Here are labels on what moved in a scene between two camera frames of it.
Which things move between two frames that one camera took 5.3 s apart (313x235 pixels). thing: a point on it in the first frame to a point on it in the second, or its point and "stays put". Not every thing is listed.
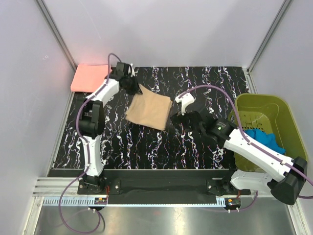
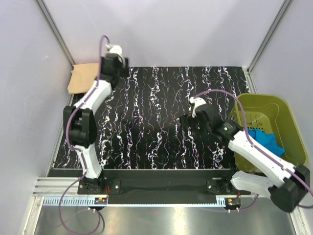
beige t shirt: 151,108 to 82,78
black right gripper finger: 178,120 to 186,123
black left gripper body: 128,87 to 123,72
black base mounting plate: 170,182 stays put
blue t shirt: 267,139 stays put
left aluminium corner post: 55,34 stays put
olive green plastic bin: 273,113 stays put
